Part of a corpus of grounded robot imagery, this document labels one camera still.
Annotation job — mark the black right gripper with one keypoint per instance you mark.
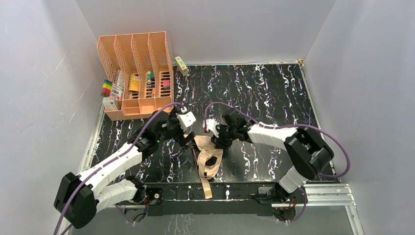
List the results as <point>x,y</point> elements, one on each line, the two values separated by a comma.
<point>221,140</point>

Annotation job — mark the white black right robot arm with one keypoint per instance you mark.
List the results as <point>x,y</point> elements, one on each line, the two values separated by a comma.
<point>308,152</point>

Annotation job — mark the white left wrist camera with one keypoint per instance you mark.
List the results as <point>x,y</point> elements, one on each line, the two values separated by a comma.
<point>186,120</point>

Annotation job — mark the aluminium table edge rail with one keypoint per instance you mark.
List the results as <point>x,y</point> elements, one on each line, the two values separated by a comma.
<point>81,196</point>

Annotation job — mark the green white small box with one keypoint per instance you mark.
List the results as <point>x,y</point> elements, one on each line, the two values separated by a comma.
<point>181,66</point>

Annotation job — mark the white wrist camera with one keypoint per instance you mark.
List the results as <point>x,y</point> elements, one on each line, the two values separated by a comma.
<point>210,126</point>
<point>186,120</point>

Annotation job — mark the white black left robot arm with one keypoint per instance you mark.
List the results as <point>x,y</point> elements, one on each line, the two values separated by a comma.
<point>81,196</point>

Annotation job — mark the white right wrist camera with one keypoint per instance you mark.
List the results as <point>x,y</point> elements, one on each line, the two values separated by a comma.
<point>210,126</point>

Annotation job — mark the small white cardboard box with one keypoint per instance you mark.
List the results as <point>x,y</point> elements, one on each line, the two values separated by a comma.
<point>111,103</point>

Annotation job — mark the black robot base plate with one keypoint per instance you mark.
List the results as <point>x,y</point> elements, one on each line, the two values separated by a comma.
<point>227,198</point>

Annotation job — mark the peach plastic desk organizer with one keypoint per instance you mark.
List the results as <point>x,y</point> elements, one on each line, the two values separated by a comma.
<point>141,63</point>

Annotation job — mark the pink eraser in organizer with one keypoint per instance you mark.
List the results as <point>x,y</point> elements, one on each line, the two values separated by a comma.
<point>166,85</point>

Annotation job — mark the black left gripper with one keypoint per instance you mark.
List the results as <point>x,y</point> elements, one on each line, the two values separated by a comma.
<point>181,134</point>

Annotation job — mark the colourful marker pen set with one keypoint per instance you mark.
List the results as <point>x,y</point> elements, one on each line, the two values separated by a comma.
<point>106,88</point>

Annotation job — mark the yellow notebook in organizer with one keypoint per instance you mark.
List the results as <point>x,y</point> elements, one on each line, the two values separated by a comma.
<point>134,83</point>

